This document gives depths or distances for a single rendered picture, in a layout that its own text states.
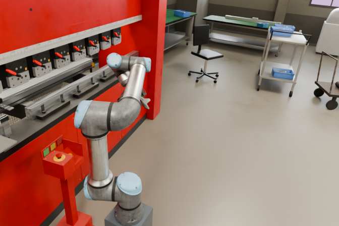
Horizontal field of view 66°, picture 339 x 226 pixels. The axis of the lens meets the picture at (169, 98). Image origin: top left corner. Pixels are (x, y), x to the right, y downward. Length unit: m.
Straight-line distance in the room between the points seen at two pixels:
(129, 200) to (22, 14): 1.26
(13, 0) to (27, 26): 0.17
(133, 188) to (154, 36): 2.26
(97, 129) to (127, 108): 0.14
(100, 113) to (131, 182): 0.42
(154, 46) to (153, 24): 0.26
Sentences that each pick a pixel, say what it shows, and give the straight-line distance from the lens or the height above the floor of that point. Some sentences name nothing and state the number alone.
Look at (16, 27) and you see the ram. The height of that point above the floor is 1.53.
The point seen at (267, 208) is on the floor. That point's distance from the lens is 2.76.
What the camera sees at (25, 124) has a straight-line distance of 2.06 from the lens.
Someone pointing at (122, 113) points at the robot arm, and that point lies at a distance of 1.02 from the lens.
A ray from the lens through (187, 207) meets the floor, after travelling 2.55.
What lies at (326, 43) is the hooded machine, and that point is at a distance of 8.70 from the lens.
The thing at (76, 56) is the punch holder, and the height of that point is 1.21.
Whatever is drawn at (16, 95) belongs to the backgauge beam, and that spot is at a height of 0.96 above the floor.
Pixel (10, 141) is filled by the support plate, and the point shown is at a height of 1.00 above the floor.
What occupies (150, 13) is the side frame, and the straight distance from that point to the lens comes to 3.20.
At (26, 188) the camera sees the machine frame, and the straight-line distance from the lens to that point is 2.11.
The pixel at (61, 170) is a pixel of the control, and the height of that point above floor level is 0.74.
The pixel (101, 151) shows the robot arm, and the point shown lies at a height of 1.20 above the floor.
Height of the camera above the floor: 1.91
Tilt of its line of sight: 27 degrees down
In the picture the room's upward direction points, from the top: 5 degrees clockwise
